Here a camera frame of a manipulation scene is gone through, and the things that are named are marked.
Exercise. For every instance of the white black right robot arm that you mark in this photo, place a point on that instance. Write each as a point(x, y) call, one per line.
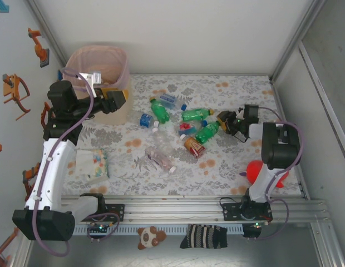
point(281, 150)

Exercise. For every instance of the pink mesh bin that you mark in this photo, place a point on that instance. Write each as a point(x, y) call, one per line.
point(117, 118)

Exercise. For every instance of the clear bottle red blue label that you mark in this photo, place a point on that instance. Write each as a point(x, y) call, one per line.
point(192, 129)

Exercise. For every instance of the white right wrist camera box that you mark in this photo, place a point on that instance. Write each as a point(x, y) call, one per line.
point(239, 113)

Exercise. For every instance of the floral tablecloth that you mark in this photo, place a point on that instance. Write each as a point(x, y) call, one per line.
point(139, 180)

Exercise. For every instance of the green bottle yellow cap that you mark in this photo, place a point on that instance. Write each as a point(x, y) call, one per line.
point(194, 114)
point(160, 112)
point(205, 134)

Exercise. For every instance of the orange claw wall sticker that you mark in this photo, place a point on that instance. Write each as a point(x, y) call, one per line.
point(11, 91)

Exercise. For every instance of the tea bottle red yellow label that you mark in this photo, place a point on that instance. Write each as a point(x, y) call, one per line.
point(194, 146)

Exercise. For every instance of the brown white panda plush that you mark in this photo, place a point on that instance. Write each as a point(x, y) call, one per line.
point(150, 237)

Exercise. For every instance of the colourful dotted tissue pack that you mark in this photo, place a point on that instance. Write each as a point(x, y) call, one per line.
point(94, 164)

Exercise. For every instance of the black white striped sock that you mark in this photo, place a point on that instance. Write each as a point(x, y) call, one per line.
point(203, 236)

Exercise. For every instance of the aluminium frame side beam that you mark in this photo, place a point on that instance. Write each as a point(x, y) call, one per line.
point(322, 91)

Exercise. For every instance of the aluminium rail base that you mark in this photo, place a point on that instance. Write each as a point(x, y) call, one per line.
point(175, 214)

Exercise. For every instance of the red plush toy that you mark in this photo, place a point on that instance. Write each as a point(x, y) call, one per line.
point(253, 172)

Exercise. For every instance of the slim clear bottle blue cap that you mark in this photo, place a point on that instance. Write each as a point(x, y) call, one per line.
point(168, 99)

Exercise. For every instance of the clear bottle wide blue label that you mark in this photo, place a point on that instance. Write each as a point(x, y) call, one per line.
point(146, 120)

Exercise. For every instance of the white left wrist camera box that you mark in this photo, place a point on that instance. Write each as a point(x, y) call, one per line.
point(90, 79)

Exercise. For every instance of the small blue block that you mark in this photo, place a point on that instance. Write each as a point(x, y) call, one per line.
point(60, 75)

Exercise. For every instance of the small black controller board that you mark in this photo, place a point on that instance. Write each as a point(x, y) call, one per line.
point(251, 231)
point(100, 228)

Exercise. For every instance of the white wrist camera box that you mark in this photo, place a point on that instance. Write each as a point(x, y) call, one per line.
point(239, 113)
point(90, 79)

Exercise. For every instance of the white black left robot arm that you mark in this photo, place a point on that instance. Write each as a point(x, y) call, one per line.
point(50, 167)

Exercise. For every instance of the pinkish clear bottle white cap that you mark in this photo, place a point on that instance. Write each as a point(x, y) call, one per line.
point(158, 160)

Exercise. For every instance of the aluminium frame post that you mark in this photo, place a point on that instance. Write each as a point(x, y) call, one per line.
point(41, 14)
point(297, 36)

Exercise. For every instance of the blue wall sticker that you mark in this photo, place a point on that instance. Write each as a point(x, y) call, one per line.
point(2, 7)

